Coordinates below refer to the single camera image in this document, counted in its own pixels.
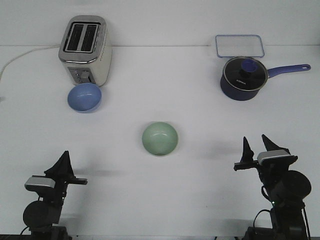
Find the blue bowl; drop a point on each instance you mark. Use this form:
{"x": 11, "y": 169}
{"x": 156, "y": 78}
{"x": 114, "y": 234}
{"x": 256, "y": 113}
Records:
{"x": 84, "y": 98}

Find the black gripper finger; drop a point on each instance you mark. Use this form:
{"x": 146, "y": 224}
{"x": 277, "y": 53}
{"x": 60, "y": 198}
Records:
{"x": 247, "y": 153}
{"x": 60, "y": 167}
{"x": 271, "y": 146}
{"x": 70, "y": 171}

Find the green bowl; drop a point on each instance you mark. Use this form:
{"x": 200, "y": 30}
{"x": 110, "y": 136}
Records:
{"x": 160, "y": 138}

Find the glass pot lid blue knob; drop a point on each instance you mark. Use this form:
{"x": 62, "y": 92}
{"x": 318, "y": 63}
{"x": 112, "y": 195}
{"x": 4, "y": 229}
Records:
{"x": 245, "y": 73}

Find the blue saucepan with handle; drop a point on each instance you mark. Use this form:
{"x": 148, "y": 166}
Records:
{"x": 241, "y": 95}

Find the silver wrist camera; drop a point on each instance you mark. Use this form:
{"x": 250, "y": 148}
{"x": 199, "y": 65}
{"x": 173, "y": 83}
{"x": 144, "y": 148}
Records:
{"x": 269, "y": 157}
{"x": 39, "y": 183}

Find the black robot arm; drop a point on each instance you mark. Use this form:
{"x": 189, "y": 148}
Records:
{"x": 285, "y": 189}
{"x": 42, "y": 216}

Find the silver white two-slot toaster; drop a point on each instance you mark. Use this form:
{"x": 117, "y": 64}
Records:
{"x": 86, "y": 50}

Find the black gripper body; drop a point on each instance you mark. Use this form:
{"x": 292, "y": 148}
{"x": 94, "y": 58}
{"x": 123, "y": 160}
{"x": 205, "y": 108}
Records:
{"x": 270, "y": 171}
{"x": 59, "y": 192}

